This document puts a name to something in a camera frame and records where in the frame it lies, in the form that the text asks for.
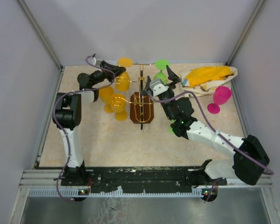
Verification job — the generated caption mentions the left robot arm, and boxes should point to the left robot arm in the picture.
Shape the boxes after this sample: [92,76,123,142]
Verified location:
[52,61,126,186]

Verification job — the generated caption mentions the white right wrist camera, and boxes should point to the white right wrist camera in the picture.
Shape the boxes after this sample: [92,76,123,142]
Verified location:
[149,78,169,97]

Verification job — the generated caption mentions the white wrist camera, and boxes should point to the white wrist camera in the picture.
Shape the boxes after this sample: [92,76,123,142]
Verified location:
[91,54,101,67]
[149,78,169,97]

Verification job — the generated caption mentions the yellow wine glass hung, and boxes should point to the yellow wine glass hung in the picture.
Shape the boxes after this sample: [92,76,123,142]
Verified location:
[115,57,133,92]

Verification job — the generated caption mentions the green wine glass hung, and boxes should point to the green wine glass hung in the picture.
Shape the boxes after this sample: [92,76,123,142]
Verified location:
[153,59,170,84]

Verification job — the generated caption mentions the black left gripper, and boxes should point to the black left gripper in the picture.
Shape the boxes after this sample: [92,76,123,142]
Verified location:
[91,60,126,86]

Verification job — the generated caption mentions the gold wire wine glass rack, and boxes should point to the gold wire wine glass rack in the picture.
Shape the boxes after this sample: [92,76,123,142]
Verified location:
[115,63,154,130]

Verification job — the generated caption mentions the yellow wine glass left front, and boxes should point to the yellow wine glass left front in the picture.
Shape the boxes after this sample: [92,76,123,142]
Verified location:
[109,93,128,121]

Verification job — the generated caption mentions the yellow wine glass left back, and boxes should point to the yellow wine glass left back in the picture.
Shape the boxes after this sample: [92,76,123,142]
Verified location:
[99,86,114,113]

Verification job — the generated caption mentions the green wine glass standing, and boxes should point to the green wine glass standing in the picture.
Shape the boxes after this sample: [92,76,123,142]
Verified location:
[169,126,175,135]

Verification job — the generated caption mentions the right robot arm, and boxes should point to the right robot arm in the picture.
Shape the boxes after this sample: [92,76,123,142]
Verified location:
[141,66,273,186]

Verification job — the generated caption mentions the pink plastic wine glass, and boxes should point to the pink plastic wine glass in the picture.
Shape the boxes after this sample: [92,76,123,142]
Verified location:
[207,86,232,114]

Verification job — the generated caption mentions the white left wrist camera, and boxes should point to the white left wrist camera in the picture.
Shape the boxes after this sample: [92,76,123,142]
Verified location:
[91,54,101,67]

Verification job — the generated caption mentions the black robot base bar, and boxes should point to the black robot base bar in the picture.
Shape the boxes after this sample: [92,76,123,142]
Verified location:
[60,165,215,188]

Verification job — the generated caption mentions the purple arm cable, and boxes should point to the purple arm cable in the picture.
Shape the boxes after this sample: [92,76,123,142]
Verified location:
[56,55,115,201]
[148,91,275,203]

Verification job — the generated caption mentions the yellow patterned folded cloth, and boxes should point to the yellow patterned folded cloth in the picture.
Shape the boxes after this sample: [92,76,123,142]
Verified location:
[179,66,238,97]

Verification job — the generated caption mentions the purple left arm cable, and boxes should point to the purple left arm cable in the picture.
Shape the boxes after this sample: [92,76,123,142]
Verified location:
[56,55,115,201]

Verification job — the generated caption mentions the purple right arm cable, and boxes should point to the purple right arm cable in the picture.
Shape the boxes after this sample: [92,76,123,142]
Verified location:
[148,91,275,203]

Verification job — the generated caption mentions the wooden rack base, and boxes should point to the wooden rack base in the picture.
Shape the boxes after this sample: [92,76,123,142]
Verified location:
[130,92,154,124]

